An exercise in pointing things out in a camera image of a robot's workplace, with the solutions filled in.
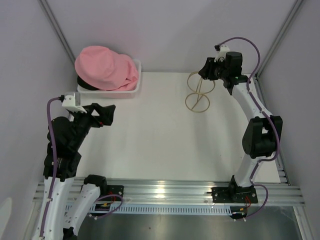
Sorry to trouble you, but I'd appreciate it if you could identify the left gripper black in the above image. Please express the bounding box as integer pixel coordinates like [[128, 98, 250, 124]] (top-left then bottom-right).
[[69, 102, 115, 150]]

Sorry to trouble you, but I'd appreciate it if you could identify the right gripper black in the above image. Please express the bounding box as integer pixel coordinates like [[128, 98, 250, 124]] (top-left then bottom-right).
[[197, 57, 228, 82]]

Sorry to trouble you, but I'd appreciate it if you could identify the gold wire hat stand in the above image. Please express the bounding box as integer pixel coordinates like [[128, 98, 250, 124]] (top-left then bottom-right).
[[184, 71, 216, 113]]

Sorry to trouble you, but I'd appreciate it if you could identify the black bucket hat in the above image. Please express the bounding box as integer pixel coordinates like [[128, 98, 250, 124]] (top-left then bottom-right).
[[77, 75, 100, 91]]

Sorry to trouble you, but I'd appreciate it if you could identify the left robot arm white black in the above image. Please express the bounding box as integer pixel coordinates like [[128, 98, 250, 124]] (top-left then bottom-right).
[[31, 103, 116, 240]]

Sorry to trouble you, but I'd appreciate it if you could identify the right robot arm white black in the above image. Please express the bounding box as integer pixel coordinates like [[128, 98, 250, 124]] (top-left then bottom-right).
[[198, 45, 283, 202]]

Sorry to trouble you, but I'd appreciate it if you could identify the white plastic basket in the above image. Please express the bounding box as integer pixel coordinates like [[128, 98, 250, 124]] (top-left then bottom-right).
[[77, 59, 142, 99]]

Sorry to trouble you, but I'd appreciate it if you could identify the right corner aluminium profile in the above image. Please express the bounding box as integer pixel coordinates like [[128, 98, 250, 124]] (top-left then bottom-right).
[[257, 0, 307, 78]]

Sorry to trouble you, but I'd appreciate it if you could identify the corner aluminium profile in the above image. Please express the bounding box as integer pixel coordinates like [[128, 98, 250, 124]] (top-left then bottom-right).
[[37, 0, 76, 64], [257, 0, 307, 78]]

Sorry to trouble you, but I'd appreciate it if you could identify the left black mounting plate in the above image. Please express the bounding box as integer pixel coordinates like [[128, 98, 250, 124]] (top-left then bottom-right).
[[100, 185, 125, 202]]

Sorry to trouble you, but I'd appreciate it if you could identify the black mounting plate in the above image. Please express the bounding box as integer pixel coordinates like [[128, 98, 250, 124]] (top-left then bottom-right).
[[100, 185, 125, 202], [211, 186, 258, 204]]

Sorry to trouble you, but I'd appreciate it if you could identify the left corner aluminium profile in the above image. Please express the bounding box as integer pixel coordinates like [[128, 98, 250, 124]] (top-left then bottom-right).
[[37, 0, 76, 64]]

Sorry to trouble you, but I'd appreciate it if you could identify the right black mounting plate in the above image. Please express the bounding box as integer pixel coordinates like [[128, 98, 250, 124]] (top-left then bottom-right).
[[211, 186, 258, 204]]

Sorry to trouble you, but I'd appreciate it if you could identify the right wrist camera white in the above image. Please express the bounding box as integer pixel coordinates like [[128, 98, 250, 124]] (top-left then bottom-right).
[[214, 44, 230, 63]]

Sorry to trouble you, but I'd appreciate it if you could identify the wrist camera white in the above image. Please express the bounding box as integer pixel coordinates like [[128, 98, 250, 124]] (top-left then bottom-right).
[[214, 44, 230, 63], [62, 92, 82, 112]]

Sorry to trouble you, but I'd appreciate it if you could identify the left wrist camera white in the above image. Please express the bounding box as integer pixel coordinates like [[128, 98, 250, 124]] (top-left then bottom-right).
[[62, 92, 82, 112]]

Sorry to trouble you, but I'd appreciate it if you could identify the white slotted cable duct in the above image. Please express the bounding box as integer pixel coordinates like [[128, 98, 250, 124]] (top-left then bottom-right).
[[63, 204, 232, 215]]

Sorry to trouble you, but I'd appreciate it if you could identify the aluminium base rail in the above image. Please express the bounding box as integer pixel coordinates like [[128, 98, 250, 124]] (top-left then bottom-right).
[[33, 159, 306, 207]]

